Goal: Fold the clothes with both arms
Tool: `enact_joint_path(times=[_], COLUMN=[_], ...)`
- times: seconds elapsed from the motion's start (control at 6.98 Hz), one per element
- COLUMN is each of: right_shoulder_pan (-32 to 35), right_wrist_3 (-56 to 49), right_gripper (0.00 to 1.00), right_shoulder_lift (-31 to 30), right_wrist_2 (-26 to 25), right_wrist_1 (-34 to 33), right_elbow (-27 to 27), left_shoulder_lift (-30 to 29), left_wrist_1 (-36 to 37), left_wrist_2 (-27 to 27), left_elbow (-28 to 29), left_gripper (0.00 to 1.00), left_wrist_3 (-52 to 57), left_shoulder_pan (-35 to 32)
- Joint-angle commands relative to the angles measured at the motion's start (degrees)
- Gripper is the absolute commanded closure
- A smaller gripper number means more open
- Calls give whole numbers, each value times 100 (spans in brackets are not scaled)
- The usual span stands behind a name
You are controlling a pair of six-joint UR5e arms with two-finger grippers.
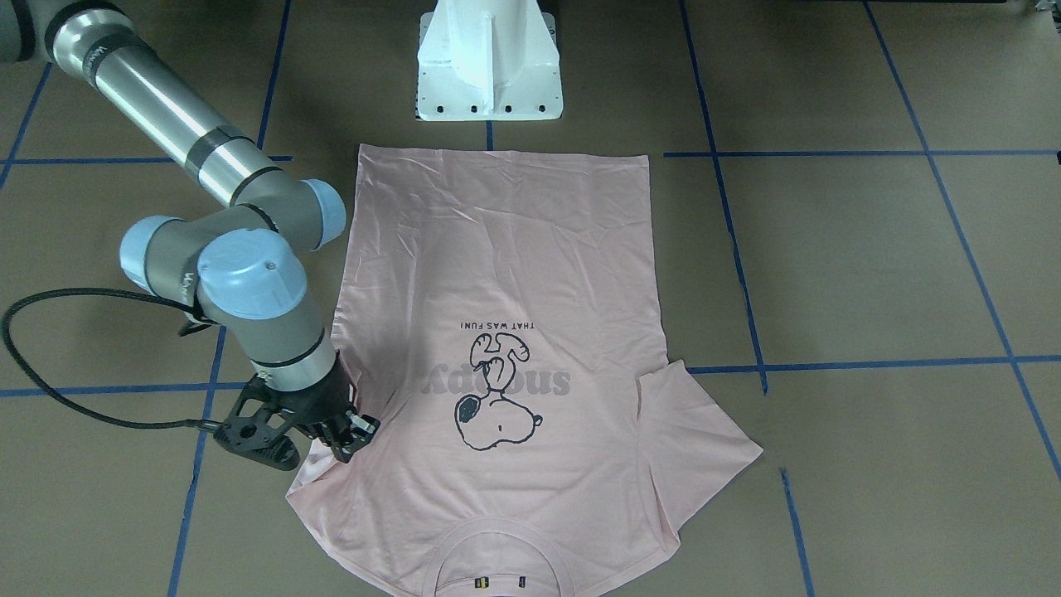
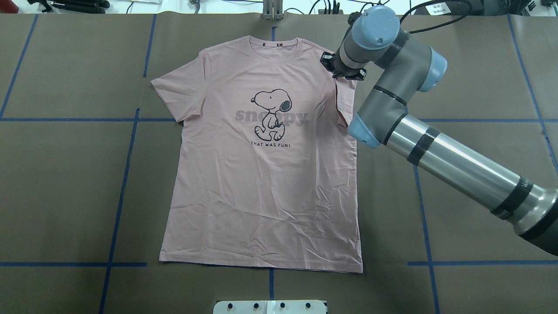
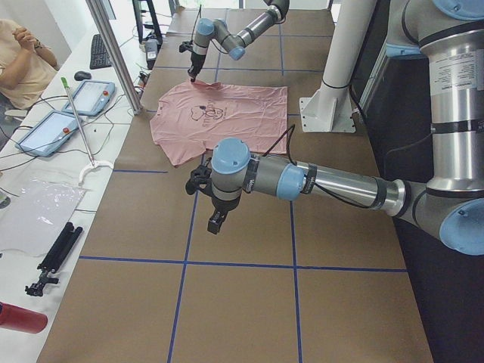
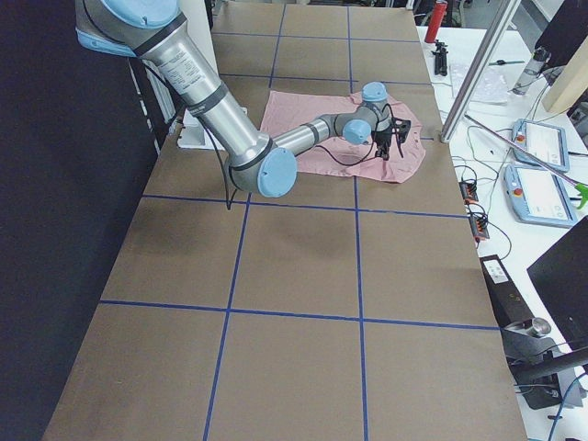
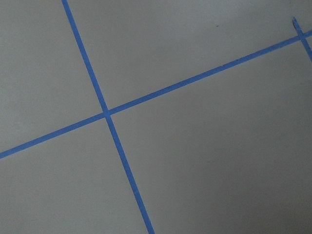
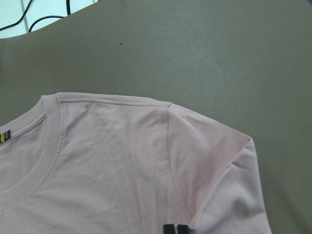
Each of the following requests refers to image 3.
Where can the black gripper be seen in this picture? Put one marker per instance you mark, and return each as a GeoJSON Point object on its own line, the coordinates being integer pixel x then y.
{"type": "Point", "coordinates": [195, 60]}
{"type": "Point", "coordinates": [220, 204]}

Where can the pink Snoopy t-shirt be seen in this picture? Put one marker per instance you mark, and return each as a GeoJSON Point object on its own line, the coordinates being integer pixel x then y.
{"type": "Point", "coordinates": [193, 117]}

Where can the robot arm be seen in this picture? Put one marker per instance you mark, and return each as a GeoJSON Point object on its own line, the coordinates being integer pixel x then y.
{"type": "Point", "coordinates": [234, 45]}
{"type": "Point", "coordinates": [449, 207]}

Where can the black power adapter box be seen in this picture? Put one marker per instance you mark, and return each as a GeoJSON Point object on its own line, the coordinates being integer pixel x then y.
{"type": "Point", "coordinates": [151, 47]}

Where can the black keyboard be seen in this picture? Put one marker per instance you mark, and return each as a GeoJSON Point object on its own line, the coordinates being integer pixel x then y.
{"type": "Point", "coordinates": [99, 57]}

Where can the far teach pendant tablet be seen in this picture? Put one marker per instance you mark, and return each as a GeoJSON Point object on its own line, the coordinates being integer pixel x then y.
{"type": "Point", "coordinates": [91, 96]}

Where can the teach pendant tablet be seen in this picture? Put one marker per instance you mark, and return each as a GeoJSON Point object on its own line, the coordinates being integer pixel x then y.
{"type": "Point", "coordinates": [49, 134]}
{"type": "Point", "coordinates": [91, 96]}

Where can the black computer mouse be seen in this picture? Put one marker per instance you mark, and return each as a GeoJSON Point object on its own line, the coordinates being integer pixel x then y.
{"type": "Point", "coordinates": [82, 75]}

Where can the metal reacher stick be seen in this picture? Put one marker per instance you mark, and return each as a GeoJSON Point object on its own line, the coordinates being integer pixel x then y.
{"type": "Point", "coordinates": [93, 163]}

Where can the black folded tripod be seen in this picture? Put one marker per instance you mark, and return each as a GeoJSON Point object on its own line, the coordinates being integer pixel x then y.
{"type": "Point", "coordinates": [54, 259]}

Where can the near teach pendant tablet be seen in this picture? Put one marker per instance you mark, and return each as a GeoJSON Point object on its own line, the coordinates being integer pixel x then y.
{"type": "Point", "coordinates": [49, 134]}

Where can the seated person beige shirt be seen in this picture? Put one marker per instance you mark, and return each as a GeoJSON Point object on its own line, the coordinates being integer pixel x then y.
{"type": "Point", "coordinates": [27, 65]}

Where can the clear plastic bag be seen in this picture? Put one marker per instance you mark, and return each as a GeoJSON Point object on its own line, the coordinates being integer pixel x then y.
{"type": "Point", "coordinates": [32, 221]}

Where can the red water bottle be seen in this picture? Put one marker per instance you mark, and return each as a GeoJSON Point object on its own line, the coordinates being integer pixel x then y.
{"type": "Point", "coordinates": [23, 320]}

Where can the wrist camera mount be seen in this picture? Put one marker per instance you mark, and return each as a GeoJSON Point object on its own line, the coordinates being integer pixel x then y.
{"type": "Point", "coordinates": [200, 180]}
{"type": "Point", "coordinates": [186, 46]}

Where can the aluminium frame post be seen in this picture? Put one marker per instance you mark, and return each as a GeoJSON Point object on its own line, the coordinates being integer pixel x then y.
{"type": "Point", "coordinates": [99, 16]}

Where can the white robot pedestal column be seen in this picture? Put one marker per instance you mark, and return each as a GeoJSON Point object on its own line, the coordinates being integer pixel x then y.
{"type": "Point", "coordinates": [330, 107]}

